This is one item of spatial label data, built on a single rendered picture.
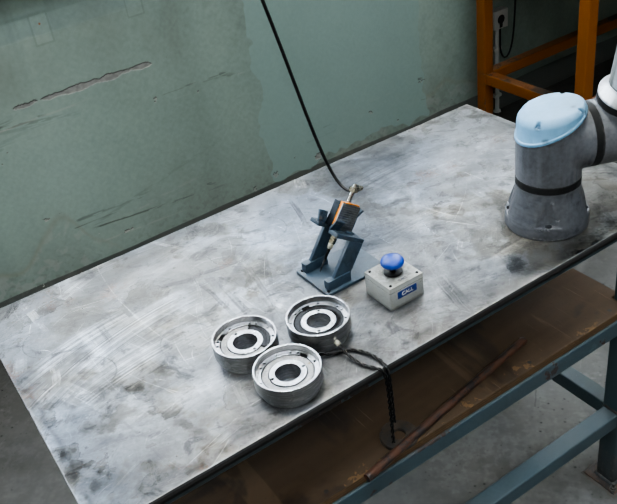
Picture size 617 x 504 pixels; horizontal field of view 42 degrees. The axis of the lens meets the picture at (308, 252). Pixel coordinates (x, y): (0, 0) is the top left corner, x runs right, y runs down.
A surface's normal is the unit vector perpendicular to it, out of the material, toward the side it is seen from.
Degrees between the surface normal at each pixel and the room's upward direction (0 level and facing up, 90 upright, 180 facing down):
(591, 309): 0
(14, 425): 0
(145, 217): 90
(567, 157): 90
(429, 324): 0
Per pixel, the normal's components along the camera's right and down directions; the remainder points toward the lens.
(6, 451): -0.13, -0.82
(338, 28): 0.55, 0.40
